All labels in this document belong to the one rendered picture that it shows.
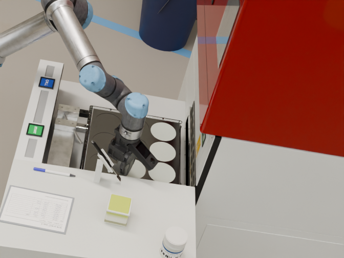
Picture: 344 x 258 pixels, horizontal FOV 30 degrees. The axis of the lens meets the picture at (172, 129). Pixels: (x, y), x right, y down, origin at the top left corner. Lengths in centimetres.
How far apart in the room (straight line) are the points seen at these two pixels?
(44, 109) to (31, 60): 175
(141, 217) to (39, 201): 33
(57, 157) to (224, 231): 67
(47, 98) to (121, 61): 183
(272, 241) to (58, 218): 86
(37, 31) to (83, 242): 80
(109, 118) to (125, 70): 169
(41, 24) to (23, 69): 171
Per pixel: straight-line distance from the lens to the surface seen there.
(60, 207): 208
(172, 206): 216
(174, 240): 195
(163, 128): 250
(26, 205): 208
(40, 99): 244
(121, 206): 203
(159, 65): 427
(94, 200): 212
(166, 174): 233
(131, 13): 469
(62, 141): 240
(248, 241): 248
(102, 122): 247
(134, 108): 200
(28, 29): 237
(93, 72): 196
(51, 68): 257
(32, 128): 231
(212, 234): 244
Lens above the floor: 260
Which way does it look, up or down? 43 degrees down
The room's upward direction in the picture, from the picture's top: 17 degrees clockwise
